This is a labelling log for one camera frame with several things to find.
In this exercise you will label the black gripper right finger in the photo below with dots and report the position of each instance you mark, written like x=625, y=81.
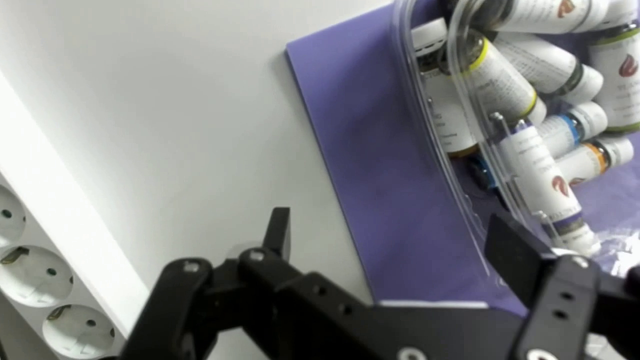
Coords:
x=572, y=312

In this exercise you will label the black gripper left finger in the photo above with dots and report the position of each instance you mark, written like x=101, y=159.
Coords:
x=201, y=312

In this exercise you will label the clear plastic clamshell box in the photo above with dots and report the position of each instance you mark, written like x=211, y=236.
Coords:
x=441, y=180

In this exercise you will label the purple mat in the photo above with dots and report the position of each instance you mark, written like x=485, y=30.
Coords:
x=373, y=146

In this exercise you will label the white bottle orange band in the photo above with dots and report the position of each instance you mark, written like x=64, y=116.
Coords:
x=593, y=160

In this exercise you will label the white power strip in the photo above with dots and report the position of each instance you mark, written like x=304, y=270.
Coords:
x=60, y=220

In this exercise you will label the white bottle blue band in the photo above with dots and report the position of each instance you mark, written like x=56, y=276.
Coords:
x=574, y=126

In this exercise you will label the white bottle yellow band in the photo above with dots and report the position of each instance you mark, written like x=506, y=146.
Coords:
x=499, y=81

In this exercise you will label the white bottle dark cap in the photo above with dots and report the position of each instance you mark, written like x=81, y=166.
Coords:
x=441, y=101

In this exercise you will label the plain white small bottle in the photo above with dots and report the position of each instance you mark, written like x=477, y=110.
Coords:
x=540, y=64

